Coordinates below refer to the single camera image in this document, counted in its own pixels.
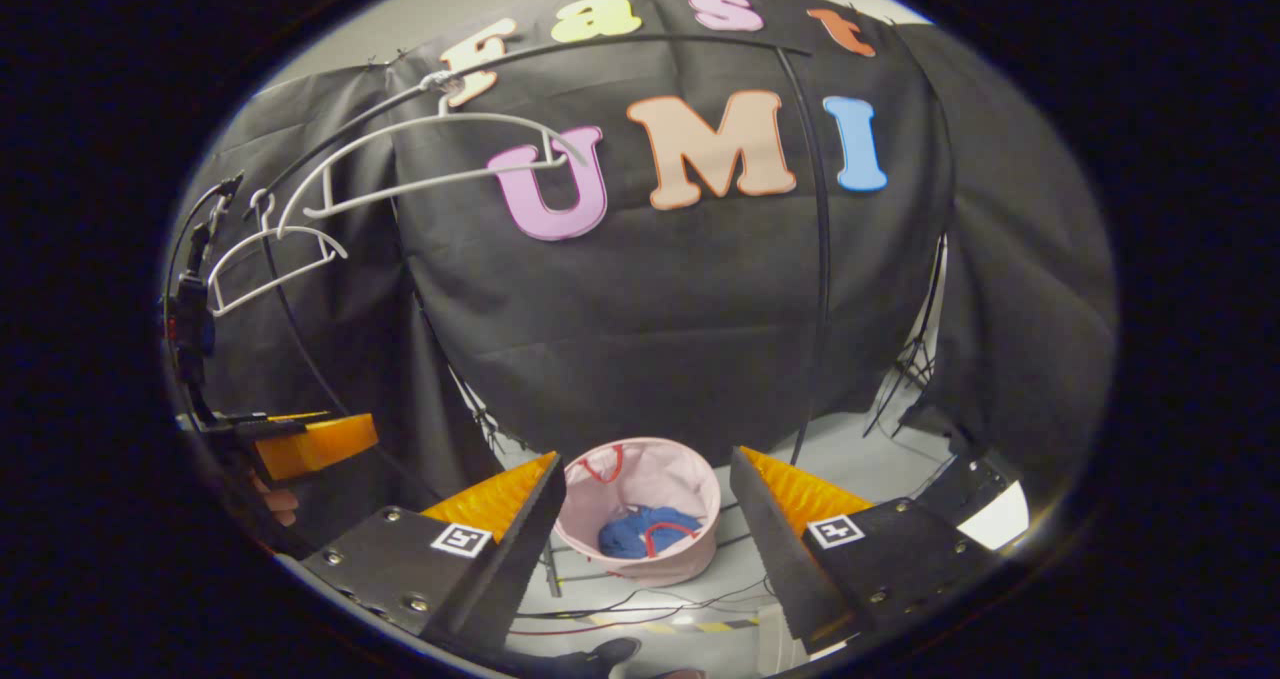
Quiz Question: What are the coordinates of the person's black shoe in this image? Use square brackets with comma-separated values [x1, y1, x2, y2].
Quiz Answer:
[545, 636, 642, 679]

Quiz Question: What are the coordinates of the black clothes rack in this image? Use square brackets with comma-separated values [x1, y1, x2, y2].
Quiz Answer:
[240, 31, 837, 600]

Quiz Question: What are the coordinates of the black backdrop cloth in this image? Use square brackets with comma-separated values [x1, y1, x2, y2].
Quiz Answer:
[165, 0, 1119, 520]

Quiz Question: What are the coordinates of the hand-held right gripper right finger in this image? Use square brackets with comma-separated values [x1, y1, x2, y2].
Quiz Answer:
[728, 445, 1003, 656]

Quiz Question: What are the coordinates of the black backdrop stand tripod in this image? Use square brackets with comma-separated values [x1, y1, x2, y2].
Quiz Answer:
[455, 364, 517, 456]
[864, 234, 949, 442]

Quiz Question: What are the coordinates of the yellow black floor tape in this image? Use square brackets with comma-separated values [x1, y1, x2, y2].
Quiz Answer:
[588, 613, 763, 637]

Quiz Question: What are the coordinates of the blue corduroy shirt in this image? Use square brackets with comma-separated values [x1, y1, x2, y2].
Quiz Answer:
[598, 504, 704, 561]

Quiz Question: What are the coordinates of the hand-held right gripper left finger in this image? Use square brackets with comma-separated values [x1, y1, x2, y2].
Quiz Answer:
[298, 450, 567, 662]

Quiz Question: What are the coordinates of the pink laundry hamper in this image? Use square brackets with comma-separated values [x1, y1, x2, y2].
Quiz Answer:
[554, 436, 724, 589]

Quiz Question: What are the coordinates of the white plastic hanger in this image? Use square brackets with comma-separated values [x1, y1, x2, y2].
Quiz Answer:
[277, 72, 591, 237]
[207, 189, 350, 318]

